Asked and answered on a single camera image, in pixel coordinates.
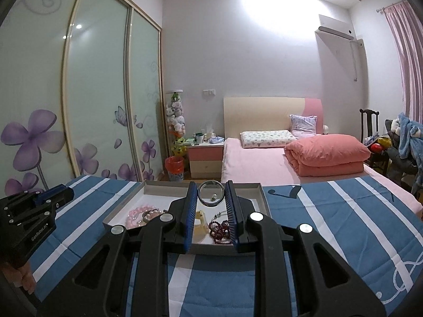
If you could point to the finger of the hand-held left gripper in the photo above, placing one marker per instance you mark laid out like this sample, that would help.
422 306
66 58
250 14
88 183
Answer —
61 195

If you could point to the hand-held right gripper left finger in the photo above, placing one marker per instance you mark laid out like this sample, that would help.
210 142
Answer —
188 219

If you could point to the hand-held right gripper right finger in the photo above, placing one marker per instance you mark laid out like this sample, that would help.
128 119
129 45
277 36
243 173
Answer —
231 219

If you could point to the yellow bangle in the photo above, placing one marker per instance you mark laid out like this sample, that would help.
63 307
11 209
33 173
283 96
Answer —
200 228

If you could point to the round silver bangle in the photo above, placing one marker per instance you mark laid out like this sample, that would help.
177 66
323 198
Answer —
211 203

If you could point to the white cardboard box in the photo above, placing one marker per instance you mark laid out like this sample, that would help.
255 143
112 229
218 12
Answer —
254 201

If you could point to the person's left hand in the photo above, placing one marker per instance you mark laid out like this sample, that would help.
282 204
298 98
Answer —
25 275

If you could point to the trash bin with red bag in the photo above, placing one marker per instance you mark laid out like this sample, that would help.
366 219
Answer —
174 168

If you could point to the pink and cream nightstand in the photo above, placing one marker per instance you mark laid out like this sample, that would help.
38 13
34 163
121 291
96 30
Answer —
205 161

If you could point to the bed with pink sheet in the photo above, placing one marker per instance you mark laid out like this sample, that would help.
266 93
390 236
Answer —
254 163

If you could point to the yellow green artificial flowers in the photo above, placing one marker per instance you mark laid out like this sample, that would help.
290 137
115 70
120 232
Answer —
180 147

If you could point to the white floral pillow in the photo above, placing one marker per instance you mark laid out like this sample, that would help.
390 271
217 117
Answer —
267 138

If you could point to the blue striped blanket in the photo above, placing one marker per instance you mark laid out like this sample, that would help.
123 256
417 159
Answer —
330 224

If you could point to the stack of plush toys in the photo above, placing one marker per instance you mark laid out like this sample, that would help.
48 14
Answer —
175 115

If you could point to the cream and pink headboard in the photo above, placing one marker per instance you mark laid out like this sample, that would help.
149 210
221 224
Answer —
261 114

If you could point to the floral sliding door wardrobe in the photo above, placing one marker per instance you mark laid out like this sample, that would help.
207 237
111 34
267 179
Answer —
95 89

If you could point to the folded salmon quilt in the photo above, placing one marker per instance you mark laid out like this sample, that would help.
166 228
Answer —
327 153

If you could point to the purple floral pillow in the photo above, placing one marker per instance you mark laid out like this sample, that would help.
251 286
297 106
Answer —
303 124

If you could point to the dark wooden chair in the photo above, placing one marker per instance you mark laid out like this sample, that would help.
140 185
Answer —
368 122

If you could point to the blue clothing pile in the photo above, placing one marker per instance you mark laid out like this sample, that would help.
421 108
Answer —
408 135

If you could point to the white air conditioner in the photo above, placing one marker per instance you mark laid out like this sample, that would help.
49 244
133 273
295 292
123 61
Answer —
333 26

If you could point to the pink curtain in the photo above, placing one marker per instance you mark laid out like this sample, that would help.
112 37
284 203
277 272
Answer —
403 59

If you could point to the white wall socket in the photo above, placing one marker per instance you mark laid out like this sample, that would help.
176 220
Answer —
209 91

